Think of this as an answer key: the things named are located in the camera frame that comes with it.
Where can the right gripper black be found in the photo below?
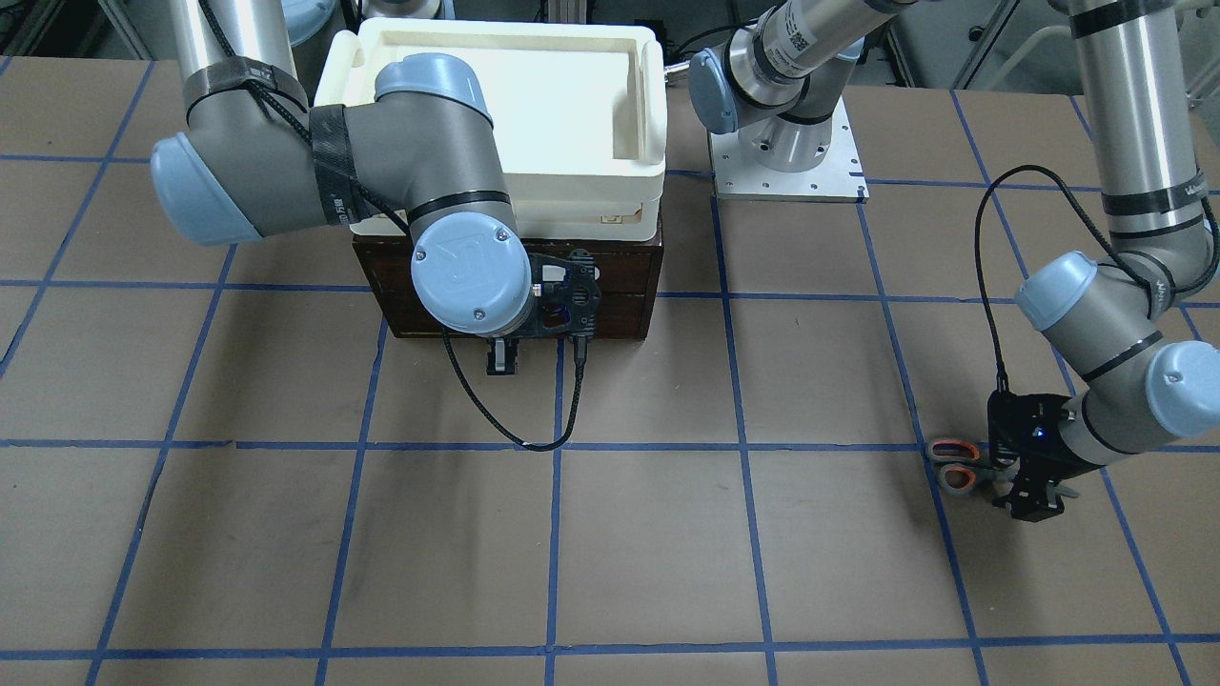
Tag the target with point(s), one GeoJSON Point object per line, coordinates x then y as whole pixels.
{"type": "Point", "coordinates": [500, 359]}

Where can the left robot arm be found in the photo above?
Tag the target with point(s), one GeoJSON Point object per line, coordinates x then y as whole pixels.
{"type": "Point", "coordinates": [784, 71]}

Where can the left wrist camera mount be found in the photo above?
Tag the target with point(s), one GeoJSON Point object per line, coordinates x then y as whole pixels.
{"type": "Point", "coordinates": [1025, 427]}

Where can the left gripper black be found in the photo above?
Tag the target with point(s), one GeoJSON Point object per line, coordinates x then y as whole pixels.
{"type": "Point", "coordinates": [1031, 488]}

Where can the white plastic tray box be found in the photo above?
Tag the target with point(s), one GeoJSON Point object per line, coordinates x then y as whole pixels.
{"type": "Point", "coordinates": [579, 113]}

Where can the dark wooden drawer box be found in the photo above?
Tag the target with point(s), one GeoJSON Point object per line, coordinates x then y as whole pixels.
{"type": "Point", "coordinates": [629, 272]}

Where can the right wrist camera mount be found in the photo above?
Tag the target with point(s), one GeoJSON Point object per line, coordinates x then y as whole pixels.
{"type": "Point", "coordinates": [565, 296]}

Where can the grey orange scissors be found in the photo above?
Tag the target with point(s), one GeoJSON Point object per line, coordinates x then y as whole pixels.
{"type": "Point", "coordinates": [963, 468]}

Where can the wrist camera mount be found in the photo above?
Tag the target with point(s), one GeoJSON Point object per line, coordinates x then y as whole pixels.
{"type": "Point", "coordinates": [565, 296]}
{"type": "Point", "coordinates": [1025, 427]}

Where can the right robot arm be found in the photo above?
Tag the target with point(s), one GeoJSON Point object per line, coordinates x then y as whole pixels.
{"type": "Point", "coordinates": [257, 160]}

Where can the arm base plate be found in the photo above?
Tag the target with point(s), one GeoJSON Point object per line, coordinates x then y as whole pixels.
{"type": "Point", "coordinates": [777, 160]}

